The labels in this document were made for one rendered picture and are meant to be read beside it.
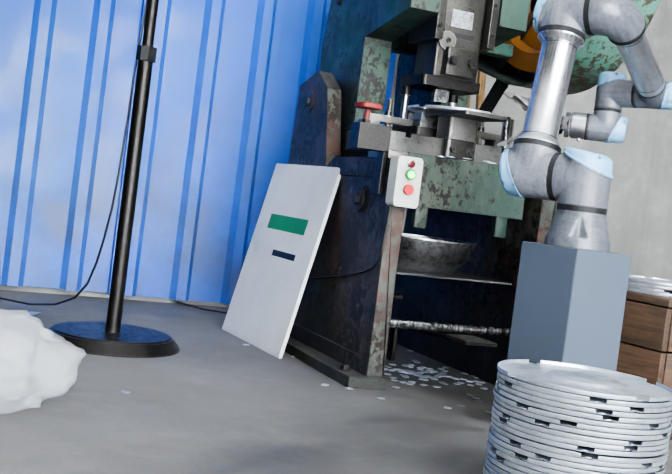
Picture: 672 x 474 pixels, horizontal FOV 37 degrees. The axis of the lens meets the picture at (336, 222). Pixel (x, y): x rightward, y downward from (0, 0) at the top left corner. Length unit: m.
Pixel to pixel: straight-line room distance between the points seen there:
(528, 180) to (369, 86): 0.90
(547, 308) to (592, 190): 0.29
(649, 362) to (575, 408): 1.03
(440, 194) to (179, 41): 1.52
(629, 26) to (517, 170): 0.44
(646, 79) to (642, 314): 0.61
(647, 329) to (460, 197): 0.63
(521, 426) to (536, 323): 0.75
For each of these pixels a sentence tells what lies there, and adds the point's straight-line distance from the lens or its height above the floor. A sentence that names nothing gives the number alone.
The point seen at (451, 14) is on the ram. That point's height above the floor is 1.07.
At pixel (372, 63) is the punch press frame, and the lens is 3.16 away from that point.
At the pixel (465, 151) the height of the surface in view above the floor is 0.67.
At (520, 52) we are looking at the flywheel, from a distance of 3.35.
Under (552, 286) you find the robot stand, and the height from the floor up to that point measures 0.36.
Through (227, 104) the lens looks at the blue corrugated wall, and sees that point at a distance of 3.98.
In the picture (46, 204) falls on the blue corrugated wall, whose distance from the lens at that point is 3.85.
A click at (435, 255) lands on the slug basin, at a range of 2.90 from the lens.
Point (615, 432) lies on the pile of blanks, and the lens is 1.61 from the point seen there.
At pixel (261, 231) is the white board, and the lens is 3.38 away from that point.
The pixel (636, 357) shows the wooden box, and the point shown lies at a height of 0.19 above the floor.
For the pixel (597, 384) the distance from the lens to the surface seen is 1.68.
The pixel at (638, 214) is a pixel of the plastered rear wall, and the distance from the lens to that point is 4.98.
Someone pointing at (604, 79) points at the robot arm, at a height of 0.91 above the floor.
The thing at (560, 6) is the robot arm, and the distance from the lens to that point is 2.54.
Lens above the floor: 0.50
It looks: 1 degrees down
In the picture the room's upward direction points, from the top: 7 degrees clockwise
